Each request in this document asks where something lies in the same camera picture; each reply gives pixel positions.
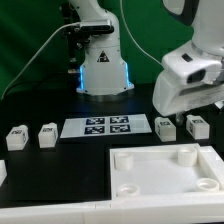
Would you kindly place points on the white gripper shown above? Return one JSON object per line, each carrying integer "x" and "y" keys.
{"x": 170, "y": 97}

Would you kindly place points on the white square tabletop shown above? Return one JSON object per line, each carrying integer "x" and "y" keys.
{"x": 164, "y": 170}

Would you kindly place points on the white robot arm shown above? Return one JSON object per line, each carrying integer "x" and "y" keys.
{"x": 104, "y": 73}

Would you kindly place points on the white fiducial marker sheet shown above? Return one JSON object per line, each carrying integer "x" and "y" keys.
{"x": 105, "y": 126}

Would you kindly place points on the white front obstacle bar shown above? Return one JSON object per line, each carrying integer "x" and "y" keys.
{"x": 193, "y": 208}

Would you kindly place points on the white obstacle bar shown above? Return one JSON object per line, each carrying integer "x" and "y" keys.
{"x": 3, "y": 172}
{"x": 193, "y": 208}

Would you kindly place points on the white left obstacle bar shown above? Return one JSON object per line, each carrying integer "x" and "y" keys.
{"x": 3, "y": 172}

